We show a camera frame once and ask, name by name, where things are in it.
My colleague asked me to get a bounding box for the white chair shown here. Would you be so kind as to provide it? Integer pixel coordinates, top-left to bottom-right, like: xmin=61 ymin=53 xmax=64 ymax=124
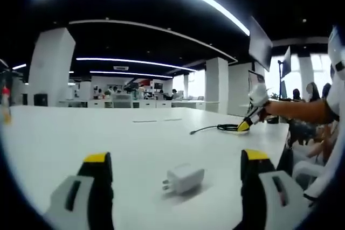
xmin=292 ymin=159 xmax=326 ymax=191

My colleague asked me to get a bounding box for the white charger adapter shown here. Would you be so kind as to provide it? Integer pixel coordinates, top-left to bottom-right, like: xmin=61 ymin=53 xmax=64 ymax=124
xmin=161 ymin=163 xmax=205 ymax=194

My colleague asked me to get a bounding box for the row of white office desks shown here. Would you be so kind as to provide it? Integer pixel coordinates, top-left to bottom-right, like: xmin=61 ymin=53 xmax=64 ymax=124
xmin=58 ymin=99 xmax=219 ymax=110

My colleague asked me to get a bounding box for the person's white clothing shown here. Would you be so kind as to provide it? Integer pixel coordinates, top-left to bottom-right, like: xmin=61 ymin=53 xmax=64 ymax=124
xmin=303 ymin=78 xmax=345 ymax=201

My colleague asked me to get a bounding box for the small black stand monitor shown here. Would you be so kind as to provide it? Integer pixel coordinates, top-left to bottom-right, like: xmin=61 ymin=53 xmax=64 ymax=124
xmin=277 ymin=46 xmax=292 ymax=78

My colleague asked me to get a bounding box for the black cabinet box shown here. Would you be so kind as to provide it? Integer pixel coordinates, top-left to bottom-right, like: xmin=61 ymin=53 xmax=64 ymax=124
xmin=33 ymin=93 xmax=49 ymax=107

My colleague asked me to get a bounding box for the white desk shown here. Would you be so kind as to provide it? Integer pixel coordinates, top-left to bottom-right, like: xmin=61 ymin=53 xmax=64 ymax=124
xmin=0 ymin=105 xmax=291 ymax=230

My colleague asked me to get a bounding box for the black Type-C cable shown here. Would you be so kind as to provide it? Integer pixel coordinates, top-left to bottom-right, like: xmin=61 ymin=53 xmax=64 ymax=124
xmin=189 ymin=123 xmax=250 ymax=136

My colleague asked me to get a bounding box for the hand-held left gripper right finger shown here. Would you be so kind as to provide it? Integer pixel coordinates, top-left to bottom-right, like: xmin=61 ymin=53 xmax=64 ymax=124
xmin=240 ymin=149 xmax=314 ymax=230

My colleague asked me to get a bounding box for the white worn chest device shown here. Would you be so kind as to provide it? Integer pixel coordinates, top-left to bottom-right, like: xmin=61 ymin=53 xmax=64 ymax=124
xmin=327 ymin=24 xmax=345 ymax=80

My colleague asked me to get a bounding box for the grey office chair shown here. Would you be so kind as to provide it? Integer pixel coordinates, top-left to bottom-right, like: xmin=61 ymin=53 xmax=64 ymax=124
xmin=111 ymin=93 xmax=133 ymax=109

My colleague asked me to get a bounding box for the yellow drink bottle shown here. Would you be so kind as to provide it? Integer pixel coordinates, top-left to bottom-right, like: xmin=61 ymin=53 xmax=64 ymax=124
xmin=1 ymin=86 xmax=12 ymax=125

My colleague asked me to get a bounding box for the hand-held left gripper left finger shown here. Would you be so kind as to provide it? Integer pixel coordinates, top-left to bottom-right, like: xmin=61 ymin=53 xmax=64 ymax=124
xmin=44 ymin=151 xmax=114 ymax=230

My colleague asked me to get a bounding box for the large black hanging monitor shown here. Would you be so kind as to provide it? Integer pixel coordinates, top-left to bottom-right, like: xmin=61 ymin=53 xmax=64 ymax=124
xmin=248 ymin=15 xmax=273 ymax=72

